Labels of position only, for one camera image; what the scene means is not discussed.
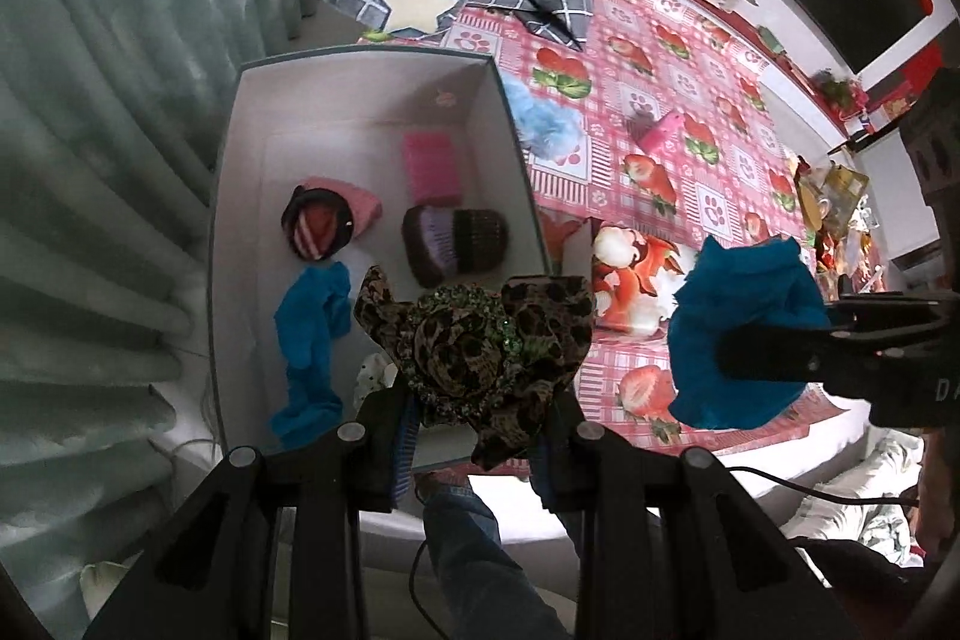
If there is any small potted plant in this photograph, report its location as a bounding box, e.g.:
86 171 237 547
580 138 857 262
814 70 863 112

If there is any black cable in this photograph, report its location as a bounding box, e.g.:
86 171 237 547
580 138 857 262
720 464 923 507
407 535 451 640

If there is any white polka dot scrunchie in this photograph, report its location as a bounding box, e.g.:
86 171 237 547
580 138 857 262
352 351 398 408

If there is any blue glove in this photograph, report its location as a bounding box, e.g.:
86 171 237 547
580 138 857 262
270 261 353 450
667 235 830 431

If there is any strawberry print folded cloth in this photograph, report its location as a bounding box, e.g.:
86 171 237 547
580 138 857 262
589 220 687 337

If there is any pale green curtain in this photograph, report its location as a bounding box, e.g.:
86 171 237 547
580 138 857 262
0 0 368 611

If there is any pink hair clip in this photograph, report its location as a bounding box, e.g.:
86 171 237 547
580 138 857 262
626 111 687 150

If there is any white cable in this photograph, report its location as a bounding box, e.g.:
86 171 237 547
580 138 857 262
157 430 226 462

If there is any red box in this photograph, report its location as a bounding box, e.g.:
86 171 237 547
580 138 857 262
862 62 946 118

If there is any brown purple knit pouch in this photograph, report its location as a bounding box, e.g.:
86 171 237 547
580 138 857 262
401 205 511 277

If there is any red striped knit pouch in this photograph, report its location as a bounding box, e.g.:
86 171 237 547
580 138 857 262
281 190 357 262

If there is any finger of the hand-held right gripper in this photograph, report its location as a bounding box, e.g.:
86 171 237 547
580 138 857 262
716 325 886 399
825 293 957 330

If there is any pink towel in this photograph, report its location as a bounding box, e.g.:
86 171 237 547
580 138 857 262
401 131 464 208

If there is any light blue fluffy pouf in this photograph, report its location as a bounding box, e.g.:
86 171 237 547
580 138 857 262
499 74 586 161

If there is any person's jeans leg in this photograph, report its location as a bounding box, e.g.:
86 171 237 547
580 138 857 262
416 471 578 640

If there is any white shelf with red edge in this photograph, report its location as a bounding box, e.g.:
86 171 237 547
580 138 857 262
585 0 856 124

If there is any white cardboard box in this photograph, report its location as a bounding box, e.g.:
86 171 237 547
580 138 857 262
206 47 560 483

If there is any white cloth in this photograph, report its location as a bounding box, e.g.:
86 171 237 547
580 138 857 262
79 557 143 620

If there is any leopard print hat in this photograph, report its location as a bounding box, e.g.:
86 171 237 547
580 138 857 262
352 265 597 472

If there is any pile of colourful packets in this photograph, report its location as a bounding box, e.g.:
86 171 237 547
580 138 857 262
793 158 875 255

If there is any strawberry print tablecloth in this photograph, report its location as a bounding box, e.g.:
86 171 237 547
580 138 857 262
360 0 852 453

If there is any person's right forearm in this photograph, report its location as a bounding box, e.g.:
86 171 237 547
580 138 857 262
915 426 960 562

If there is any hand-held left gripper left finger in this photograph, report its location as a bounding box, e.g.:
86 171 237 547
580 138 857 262
82 381 422 640

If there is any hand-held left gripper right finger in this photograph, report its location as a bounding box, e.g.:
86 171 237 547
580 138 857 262
529 396 863 640

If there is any white printed bedding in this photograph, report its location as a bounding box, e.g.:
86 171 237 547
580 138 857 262
780 430 925 566

